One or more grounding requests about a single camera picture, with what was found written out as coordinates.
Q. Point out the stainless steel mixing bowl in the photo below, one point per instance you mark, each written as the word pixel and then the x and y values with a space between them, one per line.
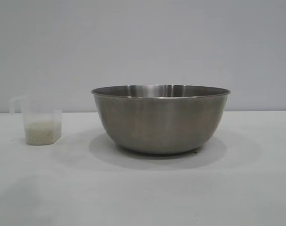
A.
pixel 159 122

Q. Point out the clear plastic measuring cup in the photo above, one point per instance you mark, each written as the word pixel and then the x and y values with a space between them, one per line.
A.
pixel 43 110

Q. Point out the white rice grains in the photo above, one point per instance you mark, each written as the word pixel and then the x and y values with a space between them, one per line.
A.
pixel 43 133

